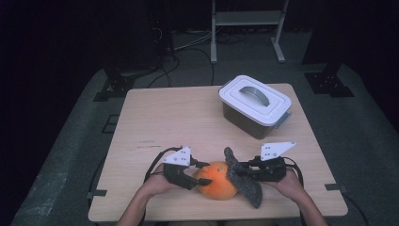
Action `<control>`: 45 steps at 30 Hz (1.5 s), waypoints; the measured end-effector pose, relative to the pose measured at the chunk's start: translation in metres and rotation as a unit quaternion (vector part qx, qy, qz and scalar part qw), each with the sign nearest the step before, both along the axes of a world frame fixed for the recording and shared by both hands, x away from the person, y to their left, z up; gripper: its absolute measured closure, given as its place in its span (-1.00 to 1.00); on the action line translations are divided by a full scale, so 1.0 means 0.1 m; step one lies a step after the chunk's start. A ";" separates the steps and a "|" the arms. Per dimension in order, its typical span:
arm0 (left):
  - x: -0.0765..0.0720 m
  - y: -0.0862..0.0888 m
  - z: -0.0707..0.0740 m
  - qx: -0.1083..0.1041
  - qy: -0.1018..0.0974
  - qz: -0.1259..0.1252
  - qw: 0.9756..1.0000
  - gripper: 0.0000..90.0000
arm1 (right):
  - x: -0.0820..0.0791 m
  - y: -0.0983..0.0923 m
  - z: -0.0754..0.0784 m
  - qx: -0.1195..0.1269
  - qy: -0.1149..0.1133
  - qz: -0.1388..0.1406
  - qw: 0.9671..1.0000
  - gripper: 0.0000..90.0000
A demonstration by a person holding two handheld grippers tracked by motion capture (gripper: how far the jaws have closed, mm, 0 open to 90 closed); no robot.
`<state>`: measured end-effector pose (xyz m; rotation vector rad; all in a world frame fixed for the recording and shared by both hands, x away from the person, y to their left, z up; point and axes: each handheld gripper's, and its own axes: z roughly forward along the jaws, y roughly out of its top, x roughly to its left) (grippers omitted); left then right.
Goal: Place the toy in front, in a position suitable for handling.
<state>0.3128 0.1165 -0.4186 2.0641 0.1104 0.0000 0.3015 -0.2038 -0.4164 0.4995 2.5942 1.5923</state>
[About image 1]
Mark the clear plastic storage box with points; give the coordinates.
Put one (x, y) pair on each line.
(247, 124)

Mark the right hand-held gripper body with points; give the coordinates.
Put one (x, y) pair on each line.
(271, 169)

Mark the black stand base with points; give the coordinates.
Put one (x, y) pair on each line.
(329, 84)
(114, 88)

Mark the person's left hand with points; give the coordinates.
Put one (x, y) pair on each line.
(158, 183)

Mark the orange plush pumpkin toy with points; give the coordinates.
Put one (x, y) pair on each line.
(216, 182)

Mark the person's right hand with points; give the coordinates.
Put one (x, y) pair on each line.
(290, 186)

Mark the dark tape strip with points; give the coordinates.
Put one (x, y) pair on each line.
(97, 193)
(335, 187)

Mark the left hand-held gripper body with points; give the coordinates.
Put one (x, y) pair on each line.
(178, 157)

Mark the white metal stand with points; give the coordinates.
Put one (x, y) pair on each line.
(247, 17)

